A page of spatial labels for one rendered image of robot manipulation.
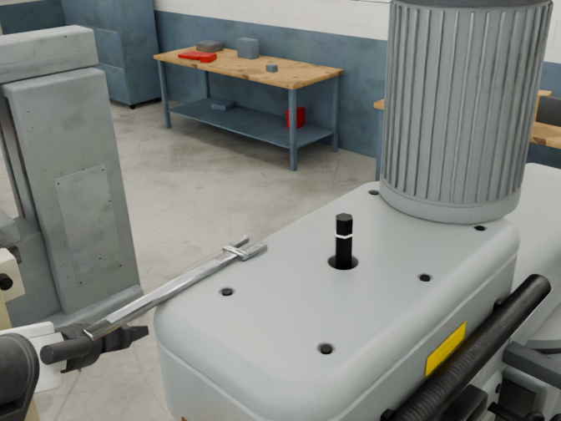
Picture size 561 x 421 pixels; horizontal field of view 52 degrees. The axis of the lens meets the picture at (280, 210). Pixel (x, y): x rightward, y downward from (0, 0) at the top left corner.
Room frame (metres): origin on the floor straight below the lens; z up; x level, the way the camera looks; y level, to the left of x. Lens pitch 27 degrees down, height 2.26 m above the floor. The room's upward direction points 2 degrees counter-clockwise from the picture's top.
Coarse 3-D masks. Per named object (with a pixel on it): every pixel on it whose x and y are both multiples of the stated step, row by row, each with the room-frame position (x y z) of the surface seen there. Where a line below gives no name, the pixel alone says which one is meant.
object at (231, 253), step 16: (240, 240) 0.64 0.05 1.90; (224, 256) 0.60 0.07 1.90; (240, 256) 0.60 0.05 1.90; (192, 272) 0.57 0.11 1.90; (208, 272) 0.57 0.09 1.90; (160, 288) 0.54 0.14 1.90; (176, 288) 0.54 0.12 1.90; (128, 304) 0.51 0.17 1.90; (144, 304) 0.51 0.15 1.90; (112, 320) 0.48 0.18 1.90; (128, 320) 0.49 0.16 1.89; (96, 336) 0.46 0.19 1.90
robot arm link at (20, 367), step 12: (0, 348) 0.60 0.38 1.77; (12, 348) 0.61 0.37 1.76; (0, 360) 0.59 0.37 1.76; (12, 360) 0.60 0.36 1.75; (24, 360) 0.61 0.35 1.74; (0, 372) 0.57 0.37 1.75; (12, 372) 0.59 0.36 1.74; (24, 372) 0.60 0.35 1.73; (0, 384) 0.57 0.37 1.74; (12, 384) 0.58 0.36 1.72; (24, 384) 0.60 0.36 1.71; (0, 396) 0.56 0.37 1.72; (12, 396) 0.58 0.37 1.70
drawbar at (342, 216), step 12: (336, 216) 0.59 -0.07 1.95; (348, 216) 0.59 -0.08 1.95; (336, 228) 0.59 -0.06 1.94; (348, 228) 0.59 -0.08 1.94; (336, 240) 0.59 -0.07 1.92; (348, 240) 0.59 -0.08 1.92; (336, 252) 0.59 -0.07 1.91; (348, 252) 0.59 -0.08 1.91; (336, 264) 0.59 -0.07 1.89; (348, 264) 0.59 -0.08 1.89
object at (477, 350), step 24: (528, 288) 0.64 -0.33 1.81; (504, 312) 0.59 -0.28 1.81; (528, 312) 0.61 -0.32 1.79; (480, 336) 0.55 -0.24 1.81; (504, 336) 0.56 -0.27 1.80; (456, 360) 0.51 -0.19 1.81; (480, 360) 0.51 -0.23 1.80; (432, 384) 0.47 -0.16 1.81; (456, 384) 0.48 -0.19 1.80; (408, 408) 0.44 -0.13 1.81; (432, 408) 0.44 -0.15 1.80
